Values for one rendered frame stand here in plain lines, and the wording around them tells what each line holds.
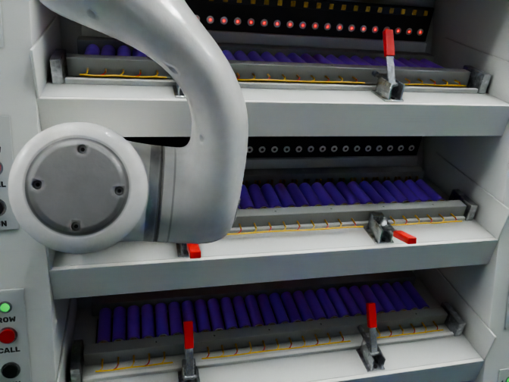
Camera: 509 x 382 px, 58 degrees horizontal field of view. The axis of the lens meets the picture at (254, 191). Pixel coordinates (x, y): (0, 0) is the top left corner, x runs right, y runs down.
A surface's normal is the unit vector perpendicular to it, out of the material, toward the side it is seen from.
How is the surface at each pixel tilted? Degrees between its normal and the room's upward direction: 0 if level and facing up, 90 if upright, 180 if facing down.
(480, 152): 90
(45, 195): 80
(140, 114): 110
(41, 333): 90
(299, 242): 20
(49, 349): 90
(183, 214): 102
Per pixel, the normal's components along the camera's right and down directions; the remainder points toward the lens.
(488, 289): -0.97, 0.03
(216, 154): -0.17, 0.40
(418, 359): 0.10, -0.87
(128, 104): 0.22, 0.50
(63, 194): 0.24, 0.00
